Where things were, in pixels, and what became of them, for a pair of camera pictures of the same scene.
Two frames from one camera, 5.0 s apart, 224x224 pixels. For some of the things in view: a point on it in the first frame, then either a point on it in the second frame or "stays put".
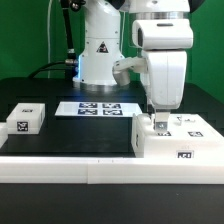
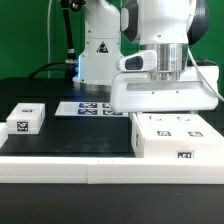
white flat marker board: x=98 y=108 stays put
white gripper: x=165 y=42 -> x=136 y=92
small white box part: x=26 y=119 stays put
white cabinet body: x=190 y=136 stays put
